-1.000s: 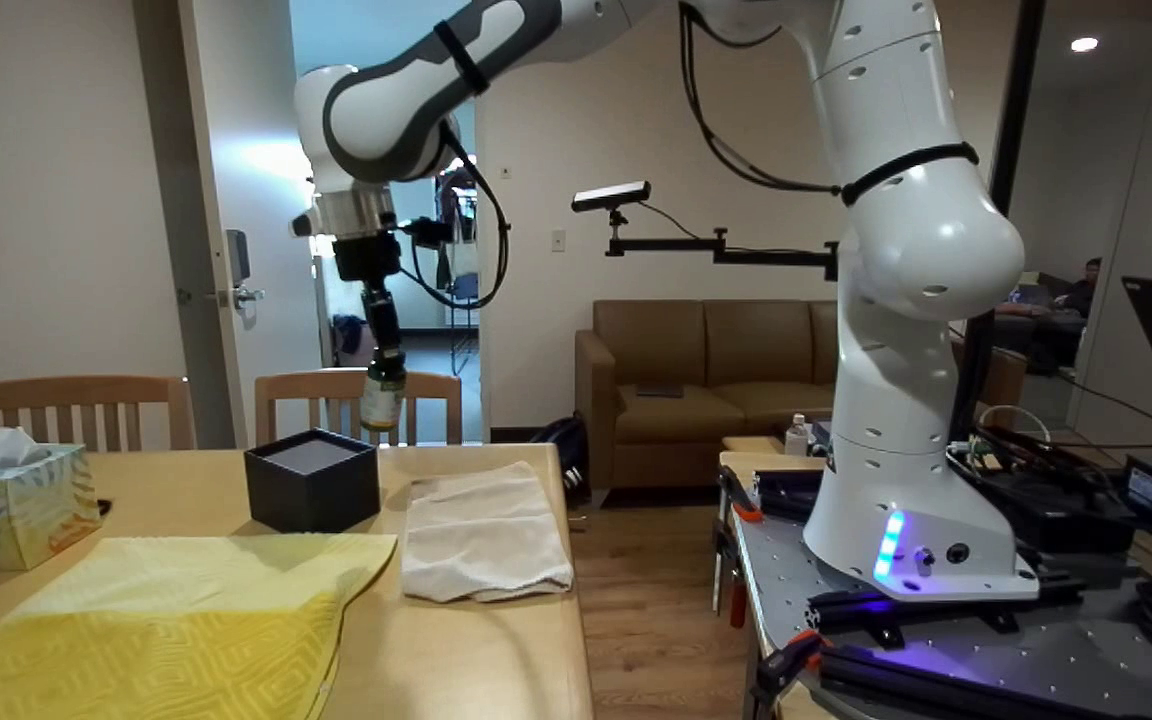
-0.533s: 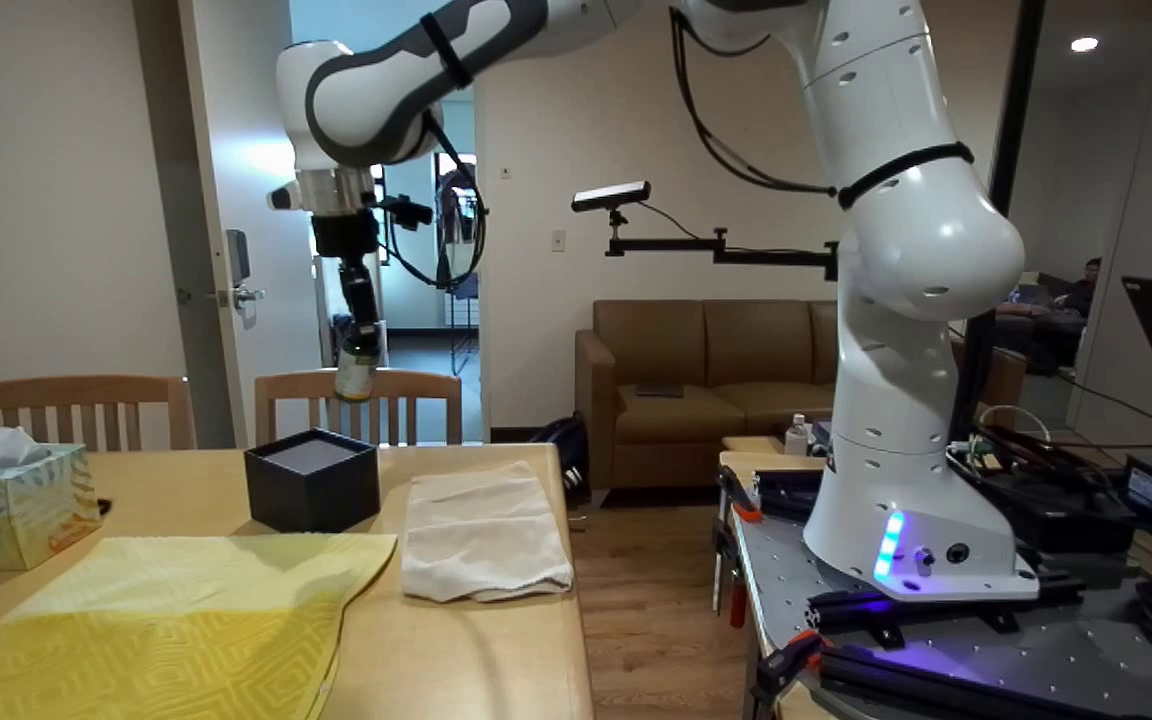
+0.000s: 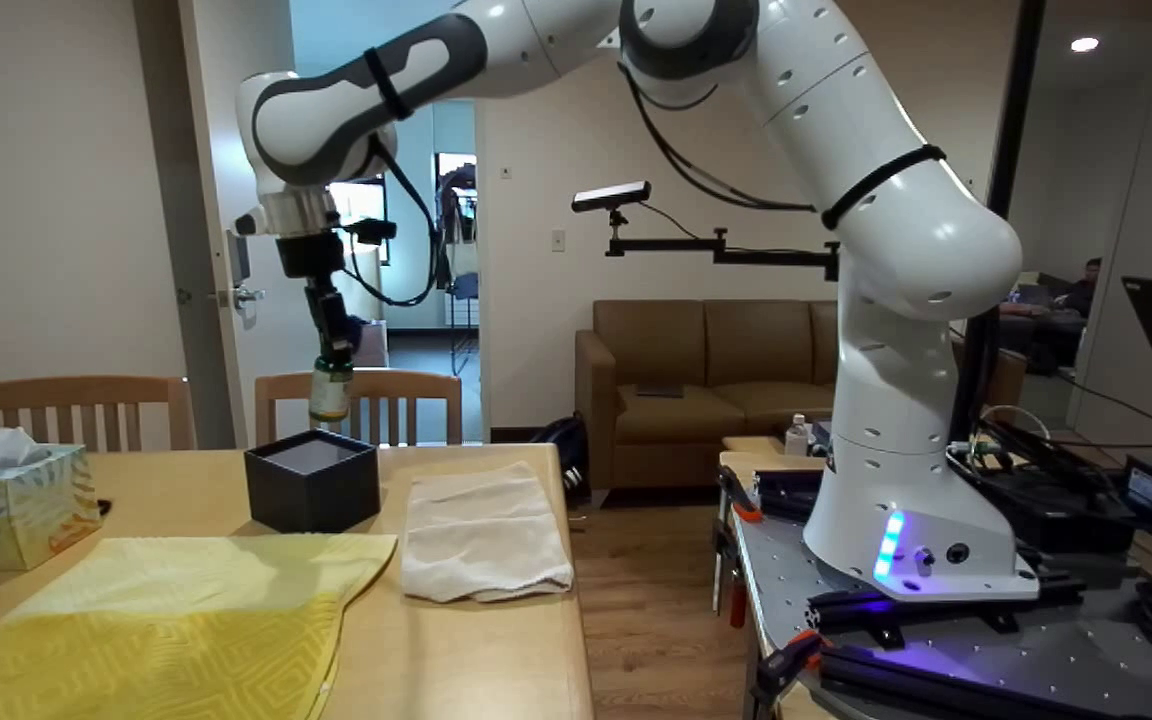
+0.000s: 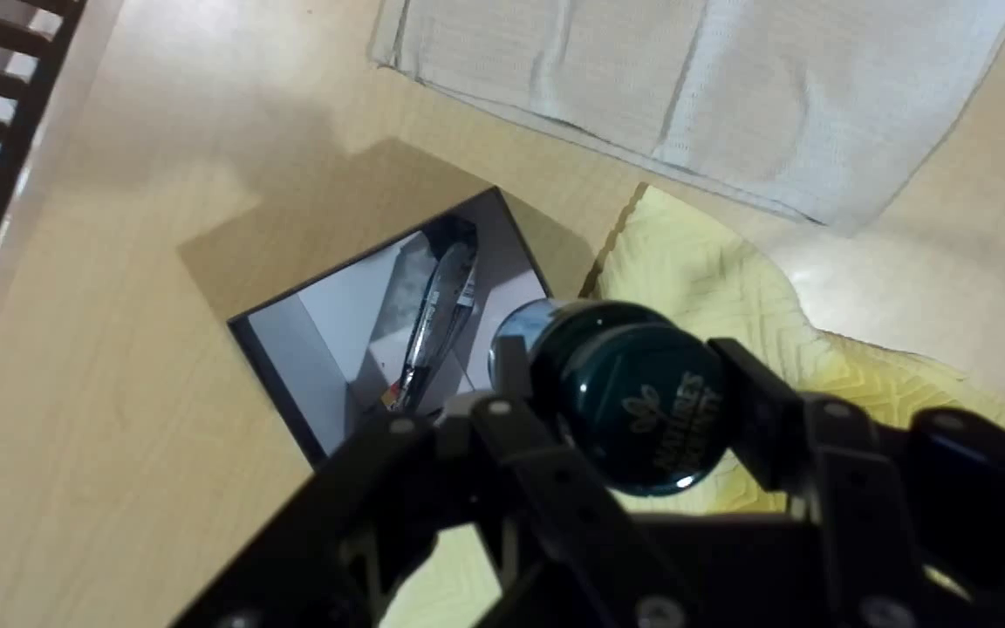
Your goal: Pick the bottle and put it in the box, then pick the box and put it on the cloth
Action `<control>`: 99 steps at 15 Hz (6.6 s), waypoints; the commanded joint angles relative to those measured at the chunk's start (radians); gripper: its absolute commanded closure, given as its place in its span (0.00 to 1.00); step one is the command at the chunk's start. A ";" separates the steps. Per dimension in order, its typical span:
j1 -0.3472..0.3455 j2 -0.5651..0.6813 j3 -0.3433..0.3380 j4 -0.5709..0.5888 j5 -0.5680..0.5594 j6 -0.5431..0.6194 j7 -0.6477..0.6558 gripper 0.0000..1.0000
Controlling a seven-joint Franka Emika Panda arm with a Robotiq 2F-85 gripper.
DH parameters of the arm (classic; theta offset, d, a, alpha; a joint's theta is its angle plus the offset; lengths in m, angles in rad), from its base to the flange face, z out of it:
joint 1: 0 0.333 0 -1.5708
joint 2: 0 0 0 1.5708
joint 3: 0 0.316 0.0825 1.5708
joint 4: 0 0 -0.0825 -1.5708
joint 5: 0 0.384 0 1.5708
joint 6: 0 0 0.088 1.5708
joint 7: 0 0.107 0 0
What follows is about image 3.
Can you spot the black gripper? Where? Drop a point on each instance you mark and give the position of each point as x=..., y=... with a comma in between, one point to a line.
x=323, y=275

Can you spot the black square box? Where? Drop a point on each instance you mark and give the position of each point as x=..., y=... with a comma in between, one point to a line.
x=313, y=488

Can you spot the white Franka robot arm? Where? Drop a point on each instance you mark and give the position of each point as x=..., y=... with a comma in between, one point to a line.
x=927, y=267

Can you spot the metal robot base platform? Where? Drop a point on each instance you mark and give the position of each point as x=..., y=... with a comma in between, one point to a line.
x=1070, y=652

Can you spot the white folded cloth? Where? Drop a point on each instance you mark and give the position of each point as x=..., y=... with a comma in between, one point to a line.
x=489, y=534

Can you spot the yellow patterned cloth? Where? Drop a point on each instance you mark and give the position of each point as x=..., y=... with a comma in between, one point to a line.
x=162, y=624

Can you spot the patterned tissue box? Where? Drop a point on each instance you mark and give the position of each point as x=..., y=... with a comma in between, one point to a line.
x=8, y=515

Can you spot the black electronics box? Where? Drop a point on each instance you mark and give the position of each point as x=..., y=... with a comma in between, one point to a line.
x=1049, y=503

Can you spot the light wooden chair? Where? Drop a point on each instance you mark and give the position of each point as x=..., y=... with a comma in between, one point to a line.
x=70, y=393
x=401, y=387

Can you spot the white open door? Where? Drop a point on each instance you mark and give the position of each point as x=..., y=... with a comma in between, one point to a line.
x=203, y=267

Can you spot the light wooden table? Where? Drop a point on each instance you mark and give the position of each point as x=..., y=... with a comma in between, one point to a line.
x=469, y=660

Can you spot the brown sofa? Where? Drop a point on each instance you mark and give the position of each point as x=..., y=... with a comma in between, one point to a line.
x=699, y=403

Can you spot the small wooden side table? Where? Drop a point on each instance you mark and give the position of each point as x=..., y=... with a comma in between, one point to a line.
x=762, y=462

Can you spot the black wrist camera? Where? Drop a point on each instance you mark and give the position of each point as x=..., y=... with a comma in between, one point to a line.
x=369, y=229

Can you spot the black stereo camera bar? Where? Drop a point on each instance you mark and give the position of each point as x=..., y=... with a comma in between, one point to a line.
x=609, y=199

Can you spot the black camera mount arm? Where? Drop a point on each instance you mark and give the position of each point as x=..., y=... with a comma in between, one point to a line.
x=721, y=250

